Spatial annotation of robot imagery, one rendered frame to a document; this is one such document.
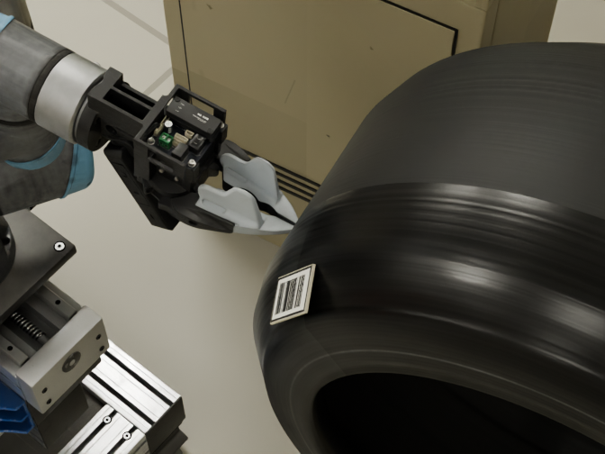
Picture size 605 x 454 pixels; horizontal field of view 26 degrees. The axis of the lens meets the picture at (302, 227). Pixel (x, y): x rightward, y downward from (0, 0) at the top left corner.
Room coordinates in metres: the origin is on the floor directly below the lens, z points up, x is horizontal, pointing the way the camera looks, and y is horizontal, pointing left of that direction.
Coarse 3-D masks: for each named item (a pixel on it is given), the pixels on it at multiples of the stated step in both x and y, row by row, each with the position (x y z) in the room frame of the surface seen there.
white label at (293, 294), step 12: (312, 264) 0.51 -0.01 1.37; (288, 276) 0.52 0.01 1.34; (300, 276) 0.51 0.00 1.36; (312, 276) 0.50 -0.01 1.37; (276, 288) 0.51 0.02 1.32; (288, 288) 0.50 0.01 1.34; (300, 288) 0.50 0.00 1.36; (276, 300) 0.50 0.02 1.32; (288, 300) 0.49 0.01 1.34; (300, 300) 0.48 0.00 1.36; (276, 312) 0.49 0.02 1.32; (288, 312) 0.48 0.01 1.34; (300, 312) 0.47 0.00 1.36
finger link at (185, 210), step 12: (192, 192) 0.65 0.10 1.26; (168, 204) 0.63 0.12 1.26; (180, 204) 0.63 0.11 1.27; (192, 204) 0.63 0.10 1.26; (180, 216) 0.62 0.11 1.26; (192, 216) 0.62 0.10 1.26; (204, 216) 0.62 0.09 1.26; (216, 216) 0.62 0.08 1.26; (204, 228) 0.62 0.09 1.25; (216, 228) 0.62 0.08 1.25; (228, 228) 0.62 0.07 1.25
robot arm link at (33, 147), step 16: (0, 128) 0.74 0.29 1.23; (16, 128) 0.74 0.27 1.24; (32, 128) 0.74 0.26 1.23; (0, 144) 0.74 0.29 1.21; (16, 144) 0.74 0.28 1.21; (32, 144) 0.74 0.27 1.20; (48, 144) 0.75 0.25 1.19; (64, 144) 0.78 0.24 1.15; (0, 160) 0.73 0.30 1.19; (16, 160) 0.75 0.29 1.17; (32, 160) 0.75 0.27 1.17; (48, 160) 0.75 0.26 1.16
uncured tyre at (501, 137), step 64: (448, 64) 0.69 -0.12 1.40; (512, 64) 0.65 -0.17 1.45; (576, 64) 0.63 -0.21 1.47; (384, 128) 0.64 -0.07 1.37; (448, 128) 0.60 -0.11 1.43; (512, 128) 0.57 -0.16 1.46; (576, 128) 0.56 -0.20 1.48; (320, 192) 0.61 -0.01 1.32; (384, 192) 0.55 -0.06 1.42; (448, 192) 0.52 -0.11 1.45; (512, 192) 0.51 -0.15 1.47; (576, 192) 0.50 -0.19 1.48; (320, 256) 0.51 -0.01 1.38; (384, 256) 0.48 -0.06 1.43; (448, 256) 0.47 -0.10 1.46; (512, 256) 0.46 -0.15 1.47; (576, 256) 0.45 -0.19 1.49; (256, 320) 0.53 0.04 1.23; (320, 320) 0.47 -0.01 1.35; (384, 320) 0.44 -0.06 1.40; (448, 320) 0.43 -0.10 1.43; (512, 320) 0.42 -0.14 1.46; (576, 320) 0.41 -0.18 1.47; (320, 384) 0.46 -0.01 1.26; (384, 384) 0.58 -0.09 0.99; (448, 384) 0.60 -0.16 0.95; (512, 384) 0.39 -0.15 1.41; (576, 384) 0.37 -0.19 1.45; (320, 448) 0.46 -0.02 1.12; (384, 448) 0.52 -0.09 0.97; (448, 448) 0.53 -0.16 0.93; (512, 448) 0.54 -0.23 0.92; (576, 448) 0.54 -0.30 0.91
